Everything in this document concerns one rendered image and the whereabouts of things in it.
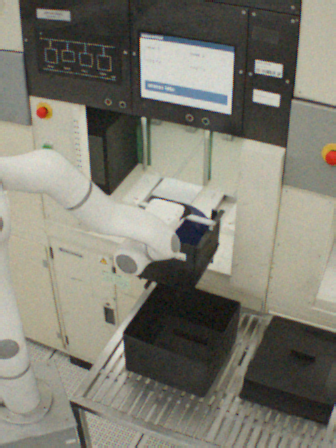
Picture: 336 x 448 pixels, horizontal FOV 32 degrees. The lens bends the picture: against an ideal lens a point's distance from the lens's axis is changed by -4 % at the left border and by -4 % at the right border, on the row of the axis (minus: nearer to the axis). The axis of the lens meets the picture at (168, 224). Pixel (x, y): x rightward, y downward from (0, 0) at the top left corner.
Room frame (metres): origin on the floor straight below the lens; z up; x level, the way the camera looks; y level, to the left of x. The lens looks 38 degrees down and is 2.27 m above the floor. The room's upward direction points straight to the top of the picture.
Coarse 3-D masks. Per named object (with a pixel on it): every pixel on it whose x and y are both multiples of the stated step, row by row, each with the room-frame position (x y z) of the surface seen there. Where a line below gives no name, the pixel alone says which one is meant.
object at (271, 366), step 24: (264, 336) 1.23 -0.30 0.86; (288, 336) 1.23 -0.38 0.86; (312, 336) 1.22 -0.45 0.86; (264, 360) 1.13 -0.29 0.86; (288, 360) 1.13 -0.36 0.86; (312, 360) 1.12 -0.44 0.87; (264, 384) 1.04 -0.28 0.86; (288, 384) 1.04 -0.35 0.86; (312, 384) 1.03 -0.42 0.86; (288, 408) 1.00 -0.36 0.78; (312, 408) 0.97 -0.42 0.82
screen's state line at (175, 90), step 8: (144, 88) 1.63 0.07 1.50; (152, 88) 1.62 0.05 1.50; (160, 88) 1.61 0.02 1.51; (168, 88) 1.60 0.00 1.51; (176, 88) 1.59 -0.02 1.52; (184, 88) 1.58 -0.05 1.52; (192, 88) 1.57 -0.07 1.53; (184, 96) 1.58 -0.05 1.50; (192, 96) 1.57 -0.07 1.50; (200, 96) 1.56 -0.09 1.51; (208, 96) 1.55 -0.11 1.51; (216, 96) 1.54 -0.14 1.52; (224, 96) 1.53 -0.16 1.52; (224, 104) 1.53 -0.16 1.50
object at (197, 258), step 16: (160, 192) 1.41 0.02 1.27; (176, 192) 1.42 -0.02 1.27; (192, 192) 1.42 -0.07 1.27; (144, 208) 1.47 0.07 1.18; (208, 224) 1.37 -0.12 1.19; (208, 240) 1.37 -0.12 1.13; (176, 256) 1.31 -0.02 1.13; (192, 256) 1.29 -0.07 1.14; (208, 256) 1.38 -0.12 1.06; (144, 272) 1.35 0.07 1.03; (160, 272) 1.33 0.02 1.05; (176, 272) 1.31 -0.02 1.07; (192, 272) 1.29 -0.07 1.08; (144, 288) 1.35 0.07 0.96; (176, 288) 1.30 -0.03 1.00; (192, 288) 1.28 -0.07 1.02
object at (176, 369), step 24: (168, 288) 1.42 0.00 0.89; (144, 312) 1.31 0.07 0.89; (168, 312) 1.42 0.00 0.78; (192, 312) 1.38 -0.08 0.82; (216, 312) 1.34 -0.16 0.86; (144, 336) 1.30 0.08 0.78; (168, 336) 1.32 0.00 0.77; (192, 336) 1.30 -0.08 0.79; (216, 336) 1.32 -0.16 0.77; (144, 360) 1.15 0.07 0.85; (168, 360) 1.12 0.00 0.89; (192, 360) 1.08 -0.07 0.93; (216, 360) 1.14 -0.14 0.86; (168, 384) 1.12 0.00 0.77; (192, 384) 1.08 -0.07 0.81
